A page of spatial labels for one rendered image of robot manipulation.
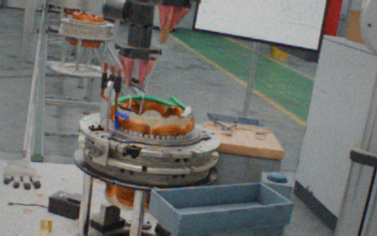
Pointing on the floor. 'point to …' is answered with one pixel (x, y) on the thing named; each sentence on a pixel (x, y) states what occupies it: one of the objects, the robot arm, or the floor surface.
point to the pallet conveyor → (35, 146)
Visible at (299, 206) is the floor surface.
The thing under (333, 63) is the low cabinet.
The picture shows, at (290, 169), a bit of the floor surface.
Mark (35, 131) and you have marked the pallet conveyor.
